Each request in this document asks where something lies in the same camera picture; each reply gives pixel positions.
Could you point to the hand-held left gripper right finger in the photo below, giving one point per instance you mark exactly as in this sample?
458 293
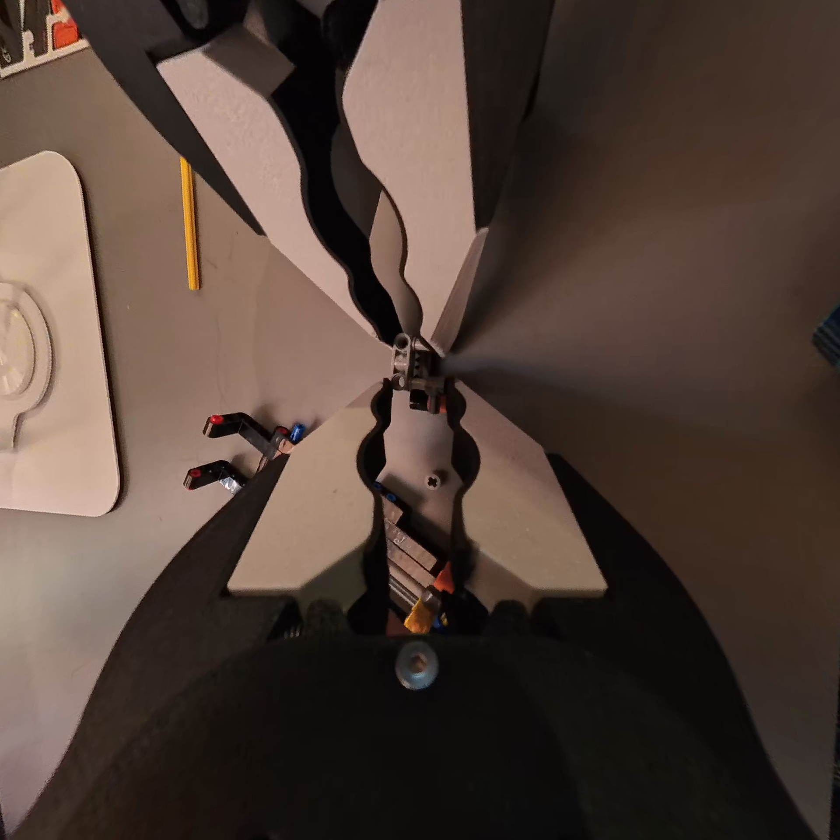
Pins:
531 525

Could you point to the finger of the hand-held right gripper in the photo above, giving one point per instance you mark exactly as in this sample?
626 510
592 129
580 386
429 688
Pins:
426 131
243 144

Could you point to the small black orange lego subassembly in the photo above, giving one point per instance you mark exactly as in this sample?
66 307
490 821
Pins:
423 397

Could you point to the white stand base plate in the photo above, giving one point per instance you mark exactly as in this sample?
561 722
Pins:
79 328

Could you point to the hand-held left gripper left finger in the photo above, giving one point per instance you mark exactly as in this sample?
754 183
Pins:
302 525

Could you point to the lego sticker sheet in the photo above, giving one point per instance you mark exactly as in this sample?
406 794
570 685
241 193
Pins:
62 26

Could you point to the yellow lego axle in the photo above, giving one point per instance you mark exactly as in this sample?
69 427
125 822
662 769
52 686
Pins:
190 229

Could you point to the black lego chassis frame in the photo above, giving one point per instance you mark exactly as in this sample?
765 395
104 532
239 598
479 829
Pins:
233 423

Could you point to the small grey lego bush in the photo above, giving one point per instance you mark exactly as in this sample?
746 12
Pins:
434 481

